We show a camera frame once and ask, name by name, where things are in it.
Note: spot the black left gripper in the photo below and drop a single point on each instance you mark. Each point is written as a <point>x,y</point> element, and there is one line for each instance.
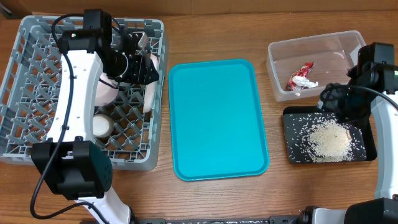
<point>143,70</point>

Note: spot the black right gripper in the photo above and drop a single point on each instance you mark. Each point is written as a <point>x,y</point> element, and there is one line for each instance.
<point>337,106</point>

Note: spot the large white pink plate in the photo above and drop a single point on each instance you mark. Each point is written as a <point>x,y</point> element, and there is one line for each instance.
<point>149,94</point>

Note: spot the small pink bowl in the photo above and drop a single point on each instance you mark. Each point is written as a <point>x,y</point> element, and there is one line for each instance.
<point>106,91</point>

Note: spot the pink white tissue waste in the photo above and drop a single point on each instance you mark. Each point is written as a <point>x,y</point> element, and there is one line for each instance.
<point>302,82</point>

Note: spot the red white wrapper waste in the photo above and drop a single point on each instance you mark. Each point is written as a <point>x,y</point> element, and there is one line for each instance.
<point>304,72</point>

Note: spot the white plastic cup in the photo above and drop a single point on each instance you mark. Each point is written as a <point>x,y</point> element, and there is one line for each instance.
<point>102,126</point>

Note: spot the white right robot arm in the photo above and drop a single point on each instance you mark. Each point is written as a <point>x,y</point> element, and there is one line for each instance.
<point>371,91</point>

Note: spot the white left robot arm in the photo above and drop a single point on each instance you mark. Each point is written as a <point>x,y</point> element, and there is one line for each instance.
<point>69,161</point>

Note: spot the clear plastic waste bin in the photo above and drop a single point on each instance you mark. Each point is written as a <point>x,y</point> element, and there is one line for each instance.
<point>332,54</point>

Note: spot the grey plastic dishwasher rack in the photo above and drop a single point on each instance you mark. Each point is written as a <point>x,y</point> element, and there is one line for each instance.
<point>31,86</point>

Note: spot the black tray with rice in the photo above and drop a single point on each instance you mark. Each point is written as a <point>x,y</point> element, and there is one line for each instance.
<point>313,136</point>

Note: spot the teal plastic tray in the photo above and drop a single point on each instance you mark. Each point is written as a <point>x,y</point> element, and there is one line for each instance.
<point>216,122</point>

